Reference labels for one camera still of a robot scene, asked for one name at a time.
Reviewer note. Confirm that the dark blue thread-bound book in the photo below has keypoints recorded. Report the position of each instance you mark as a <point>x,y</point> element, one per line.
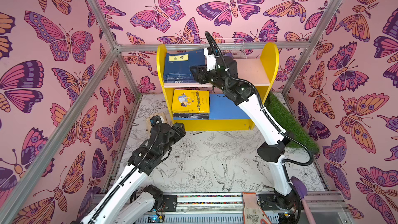
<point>179,81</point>

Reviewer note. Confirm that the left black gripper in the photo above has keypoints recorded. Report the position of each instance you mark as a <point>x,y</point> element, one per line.
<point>180,132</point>

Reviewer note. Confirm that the yellow pink blue bookshelf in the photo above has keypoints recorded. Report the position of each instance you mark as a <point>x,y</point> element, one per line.
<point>224,114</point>

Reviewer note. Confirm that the green artificial grass mat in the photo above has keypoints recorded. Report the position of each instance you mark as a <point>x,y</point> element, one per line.
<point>287,120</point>

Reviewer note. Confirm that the beige work glove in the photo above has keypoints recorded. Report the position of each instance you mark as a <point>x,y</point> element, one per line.
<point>162,115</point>

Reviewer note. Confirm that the patterned red white glove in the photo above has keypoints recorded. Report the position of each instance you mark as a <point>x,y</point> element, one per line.
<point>253,213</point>

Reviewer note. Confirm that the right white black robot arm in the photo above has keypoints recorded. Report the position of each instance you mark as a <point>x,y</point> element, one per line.
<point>272,150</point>

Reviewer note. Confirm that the purple spatula head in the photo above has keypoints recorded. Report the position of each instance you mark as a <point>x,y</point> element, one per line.
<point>300,187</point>

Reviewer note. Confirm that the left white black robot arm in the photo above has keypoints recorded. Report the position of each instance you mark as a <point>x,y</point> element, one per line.
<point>111,205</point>

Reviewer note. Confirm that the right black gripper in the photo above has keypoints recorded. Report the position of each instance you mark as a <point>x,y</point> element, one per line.
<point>203,74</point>

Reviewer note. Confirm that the yellow cartoon book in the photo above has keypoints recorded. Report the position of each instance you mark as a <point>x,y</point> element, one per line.
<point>204,116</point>
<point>191,101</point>

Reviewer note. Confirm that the white wire basket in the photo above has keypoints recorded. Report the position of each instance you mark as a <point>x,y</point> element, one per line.
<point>236,53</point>

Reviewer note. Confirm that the green circuit board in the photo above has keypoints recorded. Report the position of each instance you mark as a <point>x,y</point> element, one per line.
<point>154,219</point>

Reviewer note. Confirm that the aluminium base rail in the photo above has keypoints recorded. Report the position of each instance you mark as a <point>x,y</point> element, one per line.
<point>228,208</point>

